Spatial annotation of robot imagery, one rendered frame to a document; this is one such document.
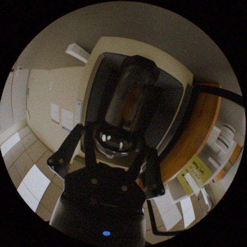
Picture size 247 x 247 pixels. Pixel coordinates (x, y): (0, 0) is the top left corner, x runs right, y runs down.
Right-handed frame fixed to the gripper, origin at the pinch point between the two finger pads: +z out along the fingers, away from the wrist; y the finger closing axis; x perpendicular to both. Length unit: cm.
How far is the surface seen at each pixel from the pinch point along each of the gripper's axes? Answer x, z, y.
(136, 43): 24.5, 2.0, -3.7
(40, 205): -144, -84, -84
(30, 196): -143, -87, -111
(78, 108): 1.3, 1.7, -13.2
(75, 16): 26.2, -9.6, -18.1
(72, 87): 4, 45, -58
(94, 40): 26.1, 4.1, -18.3
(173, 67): 22.3, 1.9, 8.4
